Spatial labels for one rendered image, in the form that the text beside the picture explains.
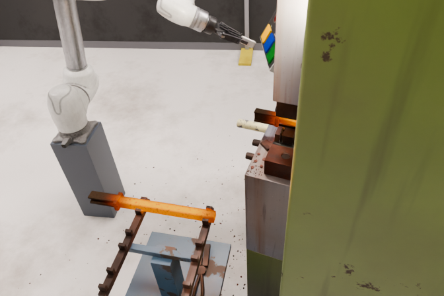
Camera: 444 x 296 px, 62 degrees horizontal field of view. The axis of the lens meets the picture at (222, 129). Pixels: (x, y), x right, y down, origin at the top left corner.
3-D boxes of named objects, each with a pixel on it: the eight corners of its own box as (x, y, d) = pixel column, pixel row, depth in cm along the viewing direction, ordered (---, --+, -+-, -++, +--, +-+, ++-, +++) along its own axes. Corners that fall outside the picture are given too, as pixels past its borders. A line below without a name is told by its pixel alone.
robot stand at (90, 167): (84, 215, 227) (49, 144, 188) (96, 191, 242) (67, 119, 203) (114, 218, 224) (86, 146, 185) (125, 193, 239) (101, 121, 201)
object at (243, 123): (236, 129, 190) (236, 121, 186) (239, 123, 194) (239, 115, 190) (322, 148, 176) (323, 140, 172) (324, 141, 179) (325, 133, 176)
